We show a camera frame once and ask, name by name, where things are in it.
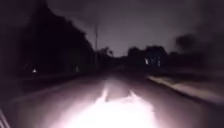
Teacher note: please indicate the row of dark trees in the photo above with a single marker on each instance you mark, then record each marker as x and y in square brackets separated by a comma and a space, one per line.
[53, 50]

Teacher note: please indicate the pale kerb strip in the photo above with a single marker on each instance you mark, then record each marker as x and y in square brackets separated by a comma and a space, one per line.
[186, 89]

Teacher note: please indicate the dark asphalt road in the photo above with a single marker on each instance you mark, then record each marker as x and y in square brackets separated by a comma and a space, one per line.
[83, 96]

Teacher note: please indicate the utility pole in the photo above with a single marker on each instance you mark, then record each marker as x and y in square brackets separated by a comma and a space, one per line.
[96, 43]

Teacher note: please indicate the dark trees with lights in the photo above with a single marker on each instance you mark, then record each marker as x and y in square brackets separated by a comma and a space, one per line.
[146, 58]

